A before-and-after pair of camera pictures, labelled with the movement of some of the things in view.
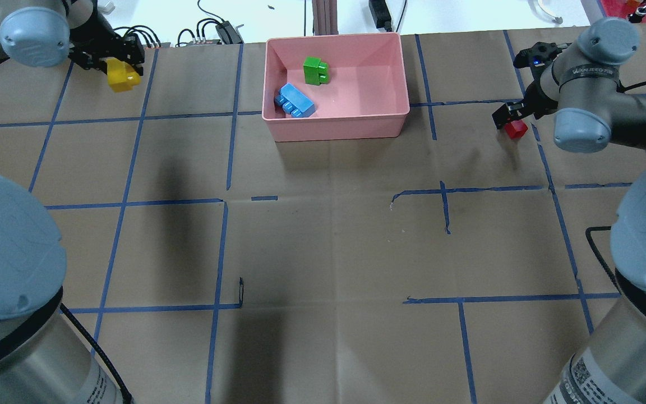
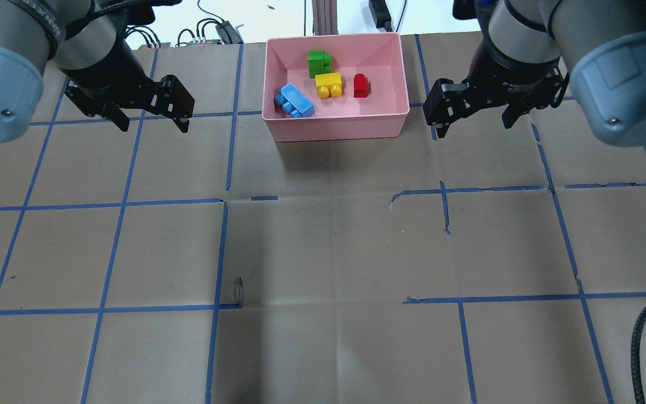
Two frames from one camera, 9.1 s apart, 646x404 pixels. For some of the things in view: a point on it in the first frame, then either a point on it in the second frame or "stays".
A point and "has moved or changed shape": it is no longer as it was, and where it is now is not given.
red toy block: (516, 129) to (360, 86)
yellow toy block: (121, 76) has moved or changed shape
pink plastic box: (337, 87) stays
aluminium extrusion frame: (324, 17) stays
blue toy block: (294, 101) stays
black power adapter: (381, 14) stays
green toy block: (315, 72) has moved or changed shape
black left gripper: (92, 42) to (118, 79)
